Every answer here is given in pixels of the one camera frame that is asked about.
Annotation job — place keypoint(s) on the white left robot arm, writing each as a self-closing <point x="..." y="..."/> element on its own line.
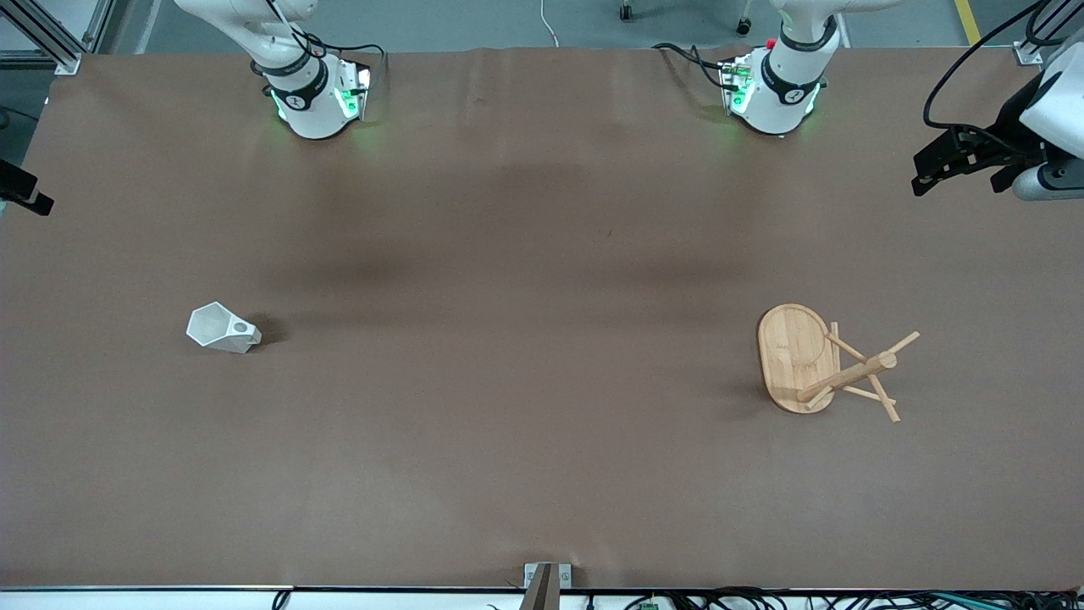
<point x="783" y="93"/>

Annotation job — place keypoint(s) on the wooden cup rack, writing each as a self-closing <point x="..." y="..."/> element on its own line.
<point x="796" y="356"/>

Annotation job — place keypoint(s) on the white faceted cup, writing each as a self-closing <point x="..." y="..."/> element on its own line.
<point x="216" y="330"/>

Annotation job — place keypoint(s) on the brown table cover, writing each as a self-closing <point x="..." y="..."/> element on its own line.
<point x="508" y="381"/>

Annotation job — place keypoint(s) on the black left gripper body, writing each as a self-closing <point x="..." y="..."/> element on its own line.
<point x="1008" y="146"/>

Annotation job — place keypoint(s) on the aluminium frame post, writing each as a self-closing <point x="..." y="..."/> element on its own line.
<point x="68" y="59"/>
<point x="1029" y="52"/>

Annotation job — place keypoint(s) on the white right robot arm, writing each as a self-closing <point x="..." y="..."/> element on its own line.
<point x="313" y="110"/>

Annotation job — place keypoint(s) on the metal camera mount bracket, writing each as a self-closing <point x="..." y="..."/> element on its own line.
<point x="542" y="585"/>

